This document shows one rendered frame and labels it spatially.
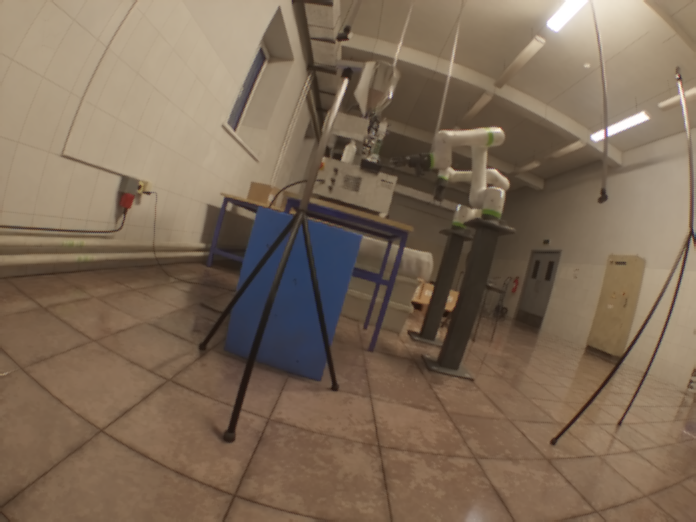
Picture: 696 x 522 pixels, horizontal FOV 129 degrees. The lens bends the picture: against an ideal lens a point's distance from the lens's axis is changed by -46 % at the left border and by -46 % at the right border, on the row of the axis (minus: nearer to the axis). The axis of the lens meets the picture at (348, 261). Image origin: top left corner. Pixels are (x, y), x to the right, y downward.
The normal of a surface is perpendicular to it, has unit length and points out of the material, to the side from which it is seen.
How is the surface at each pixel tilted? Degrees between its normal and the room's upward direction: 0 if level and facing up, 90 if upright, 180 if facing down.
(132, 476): 0
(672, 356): 90
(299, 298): 90
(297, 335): 90
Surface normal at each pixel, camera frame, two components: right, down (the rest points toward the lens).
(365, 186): 0.00, 0.03
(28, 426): 0.28, -0.96
